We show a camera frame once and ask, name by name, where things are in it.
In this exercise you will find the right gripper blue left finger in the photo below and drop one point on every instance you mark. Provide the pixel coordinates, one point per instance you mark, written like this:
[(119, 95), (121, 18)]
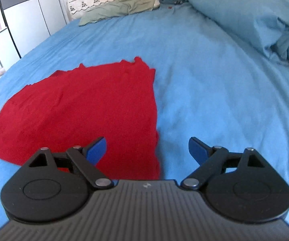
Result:
[(86, 158)]

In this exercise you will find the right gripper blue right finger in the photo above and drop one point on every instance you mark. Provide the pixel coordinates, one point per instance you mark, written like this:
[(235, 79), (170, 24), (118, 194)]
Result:
[(210, 160)]

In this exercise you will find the red knit sweater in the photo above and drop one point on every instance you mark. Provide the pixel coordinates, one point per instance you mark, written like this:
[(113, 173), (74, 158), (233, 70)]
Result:
[(115, 101)]

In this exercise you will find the blue bed sheet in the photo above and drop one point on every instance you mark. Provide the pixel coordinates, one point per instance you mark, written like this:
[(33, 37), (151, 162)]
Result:
[(208, 84)]

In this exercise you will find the white grey wardrobe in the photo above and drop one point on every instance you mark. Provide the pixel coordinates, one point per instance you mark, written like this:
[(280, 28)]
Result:
[(30, 22)]

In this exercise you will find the teal folded duvet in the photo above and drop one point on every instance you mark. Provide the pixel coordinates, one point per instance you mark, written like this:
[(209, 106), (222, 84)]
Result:
[(264, 24)]

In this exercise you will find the sage green pillow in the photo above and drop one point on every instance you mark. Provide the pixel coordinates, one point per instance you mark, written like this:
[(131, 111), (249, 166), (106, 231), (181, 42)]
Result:
[(117, 8)]

